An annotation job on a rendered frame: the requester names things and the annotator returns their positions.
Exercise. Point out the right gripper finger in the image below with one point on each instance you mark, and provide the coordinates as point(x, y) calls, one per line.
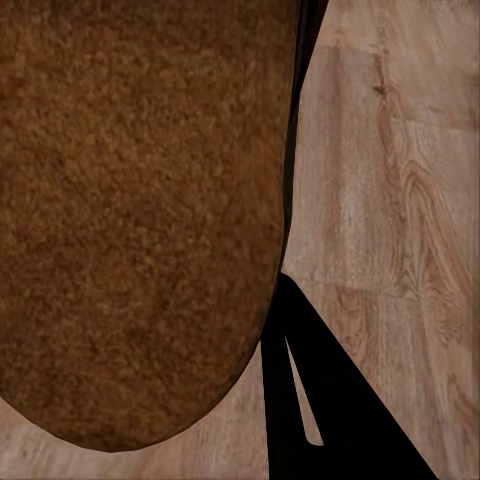
point(362, 440)

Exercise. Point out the sandal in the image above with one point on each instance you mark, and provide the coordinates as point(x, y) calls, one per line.
point(147, 152)

